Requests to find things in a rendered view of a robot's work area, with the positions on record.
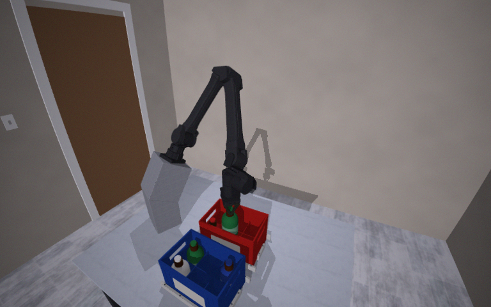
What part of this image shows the red plastic crate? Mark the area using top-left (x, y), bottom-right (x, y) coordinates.
top-left (199, 198), bottom-right (269, 265)

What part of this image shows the green bottle with pale green label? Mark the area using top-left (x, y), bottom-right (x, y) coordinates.
top-left (187, 240), bottom-right (204, 265)
top-left (222, 206), bottom-right (238, 235)

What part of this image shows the red bottle with pink label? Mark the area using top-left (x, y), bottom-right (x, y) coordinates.
top-left (209, 217), bottom-right (221, 228)

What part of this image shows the blue plastic crate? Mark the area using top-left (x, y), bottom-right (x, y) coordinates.
top-left (158, 229), bottom-right (246, 307)

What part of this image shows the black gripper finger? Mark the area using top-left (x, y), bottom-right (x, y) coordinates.
top-left (224, 203), bottom-right (240, 215)

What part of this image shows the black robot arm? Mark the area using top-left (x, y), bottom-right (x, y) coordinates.
top-left (159, 66), bottom-right (257, 198)

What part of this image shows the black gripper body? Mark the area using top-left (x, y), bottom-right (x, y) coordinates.
top-left (220, 184), bottom-right (240, 206)

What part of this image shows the white bottle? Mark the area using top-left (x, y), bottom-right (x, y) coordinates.
top-left (171, 255), bottom-right (191, 277)

